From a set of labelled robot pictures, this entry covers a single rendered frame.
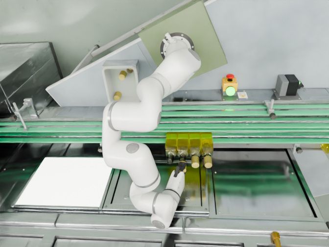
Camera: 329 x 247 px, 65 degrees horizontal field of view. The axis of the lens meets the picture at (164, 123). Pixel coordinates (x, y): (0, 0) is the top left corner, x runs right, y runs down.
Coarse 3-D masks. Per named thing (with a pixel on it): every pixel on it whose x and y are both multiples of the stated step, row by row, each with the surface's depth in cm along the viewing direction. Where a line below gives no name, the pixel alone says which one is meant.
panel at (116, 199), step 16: (160, 160) 137; (176, 160) 136; (32, 176) 133; (112, 176) 131; (128, 176) 130; (192, 176) 127; (112, 192) 122; (128, 192) 122; (160, 192) 121; (192, 192) 120; (16, 208) 119; (32, 208) 118; (48, 208) 117; (64, 208) 116; (80, 208) 116; (96, 208) 115; (112, 208) 114; (128, 208) 114; (176, 208) 112; (192, 208) 112; (208, 208) 111
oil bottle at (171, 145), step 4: (168, 132) 132; (172, 132) 132; (176, 132) 131; (168, 136) 129; (172, 136) 129; (176, 136) 129; (168, 140) 127; (172, 140) 127; (176, 140) 127; (168, 144) 124; (172, 144) 124; (176, 144) 125; (168, 148) 122; (172, 148) 122; (176, 148) 123; (168, 152) 122; (172, 152) 122; (176, 152) 124
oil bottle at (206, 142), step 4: (200, 132) 132; (204, 132) 130; (208, 132) 130; (204, 136) 128; (208, 136) 127; (204, 140) 125; (208, 140) 125; (204, 144) 123; (208, 144) 123; (212, 144) 123; (204, 148) 121; (208, 148) 121; (212, 148) 121; (204, 152) 121; (208, 152) 120; (212, 152) 121; (204, 156) 122
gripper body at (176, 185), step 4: (172, 172) 107; (180, 172) 106; (172, 176) 105; (180, 176) 105; (184, 176) 108; (168, 180) 104; (172, 180) 103; (176, 180) 103; (180, 180) 104; (184, 180) 109; (168, 184) 102; (172, 184) 102; (176, 184) 102; (180, 184) 104; (184, 184) 111; (168, 188) 102; (172, 188) 101; (176, 188) 101; (180, 188) 105; (176, 192) 101; (180, 192) 106
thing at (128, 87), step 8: (104, 72) 128; (112, 72) 135; (136, 72) 127; (104, 80) 131; (112, 80) 138; (120, 80) 138; (128, 80) 138; (136, 80) 129; (112, 88) 140; (120, 88) 141; (128, 88) 140; (136, 88) 140; (112, 96) 140; (128, 96) 143; (136, 96) 143
